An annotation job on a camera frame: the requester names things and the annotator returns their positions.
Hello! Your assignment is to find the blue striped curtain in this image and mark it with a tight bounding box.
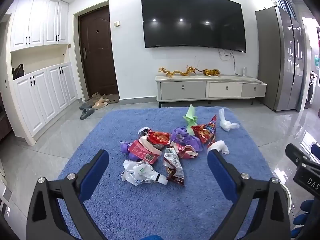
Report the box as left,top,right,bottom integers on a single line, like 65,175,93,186
276,0,298,20

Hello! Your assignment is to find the white upper wall cabinet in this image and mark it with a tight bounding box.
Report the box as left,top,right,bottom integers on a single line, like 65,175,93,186
10,0,69,53

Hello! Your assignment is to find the red foil snack wrapper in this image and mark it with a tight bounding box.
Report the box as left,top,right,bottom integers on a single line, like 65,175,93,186
138,127,172,145

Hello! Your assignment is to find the small purple wrapper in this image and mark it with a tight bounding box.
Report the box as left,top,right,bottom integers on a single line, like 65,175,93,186
119,141,134,160

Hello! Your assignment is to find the grey double door refrigerator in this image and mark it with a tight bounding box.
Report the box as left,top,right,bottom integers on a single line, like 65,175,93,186
255,5,312,112

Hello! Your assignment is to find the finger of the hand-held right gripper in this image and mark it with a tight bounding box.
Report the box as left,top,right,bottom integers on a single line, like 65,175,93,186
285,144,320,167

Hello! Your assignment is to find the black handbag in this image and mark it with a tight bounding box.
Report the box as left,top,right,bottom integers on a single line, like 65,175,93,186
12,64,25,80

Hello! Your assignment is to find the long golden dragon figurine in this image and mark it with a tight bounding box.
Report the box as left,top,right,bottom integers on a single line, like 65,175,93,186
158,67,187,78

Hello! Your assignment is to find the red barcode snack packet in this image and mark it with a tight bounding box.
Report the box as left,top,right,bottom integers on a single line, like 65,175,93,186
128,140,162,162

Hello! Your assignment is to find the green folded paper wrapper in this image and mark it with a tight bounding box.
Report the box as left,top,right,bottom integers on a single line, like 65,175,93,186
183,104,200,135

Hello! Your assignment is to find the blue fluffy blanket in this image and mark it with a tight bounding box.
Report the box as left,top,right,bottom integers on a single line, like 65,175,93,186
57,106,275,240

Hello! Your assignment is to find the red triangular snack packet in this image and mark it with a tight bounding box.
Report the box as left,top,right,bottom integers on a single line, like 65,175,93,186
191,114,217,145

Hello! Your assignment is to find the black wall television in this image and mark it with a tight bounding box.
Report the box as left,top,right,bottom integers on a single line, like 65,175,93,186
141,0,247,53

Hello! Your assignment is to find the small golden dragon figurine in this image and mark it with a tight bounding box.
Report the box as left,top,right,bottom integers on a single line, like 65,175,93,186
184,65,200,77

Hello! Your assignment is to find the pile of slippers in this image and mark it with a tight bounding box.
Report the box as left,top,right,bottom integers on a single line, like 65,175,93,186
89,93,120,103

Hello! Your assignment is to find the white lower cabinet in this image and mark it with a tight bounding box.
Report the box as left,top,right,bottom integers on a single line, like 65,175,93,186
12,62,78,139

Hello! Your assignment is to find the white printed plastic bag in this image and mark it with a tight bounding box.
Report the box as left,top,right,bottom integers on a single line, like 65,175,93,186
121,159,167,186

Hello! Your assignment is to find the white round trash bin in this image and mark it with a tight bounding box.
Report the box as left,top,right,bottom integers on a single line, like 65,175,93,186
279,183,292,212

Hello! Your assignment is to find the brown and white striped packet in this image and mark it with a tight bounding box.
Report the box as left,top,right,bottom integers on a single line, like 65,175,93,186
163,148,185,187

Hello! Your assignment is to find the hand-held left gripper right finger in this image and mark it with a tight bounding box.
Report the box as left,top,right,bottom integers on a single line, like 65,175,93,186
207,149,292,240

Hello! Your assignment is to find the white and grey television stand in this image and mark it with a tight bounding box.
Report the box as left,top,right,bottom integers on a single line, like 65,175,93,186
155,74,267,108

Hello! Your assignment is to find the dark brown entrance door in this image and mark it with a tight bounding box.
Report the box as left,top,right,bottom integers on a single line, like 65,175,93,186
78,5,119,98

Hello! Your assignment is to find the white crumpled tissue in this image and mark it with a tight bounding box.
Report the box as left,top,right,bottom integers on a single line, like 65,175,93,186
207,140,230,155

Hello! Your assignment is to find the grey washing machine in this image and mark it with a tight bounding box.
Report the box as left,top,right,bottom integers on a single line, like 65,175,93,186
304,71,317,109

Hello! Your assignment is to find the clear plastic bag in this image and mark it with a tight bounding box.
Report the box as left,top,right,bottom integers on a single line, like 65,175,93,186
218,108,240,132

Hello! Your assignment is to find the person's right hand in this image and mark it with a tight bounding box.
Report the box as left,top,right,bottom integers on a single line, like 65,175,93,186
293,199,320,233

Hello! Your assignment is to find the thin black cable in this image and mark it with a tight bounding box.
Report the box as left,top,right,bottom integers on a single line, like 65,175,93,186
217,47,244,75

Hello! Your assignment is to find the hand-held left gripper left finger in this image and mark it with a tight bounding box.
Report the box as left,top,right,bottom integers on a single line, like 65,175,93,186
26,149,110,240

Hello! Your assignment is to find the pink and white wrapper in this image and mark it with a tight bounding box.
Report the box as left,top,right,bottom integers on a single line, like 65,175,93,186
170,142,199,160

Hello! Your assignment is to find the large purple crumpled wrapper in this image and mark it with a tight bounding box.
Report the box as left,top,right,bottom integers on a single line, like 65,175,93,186
170,127,203,152

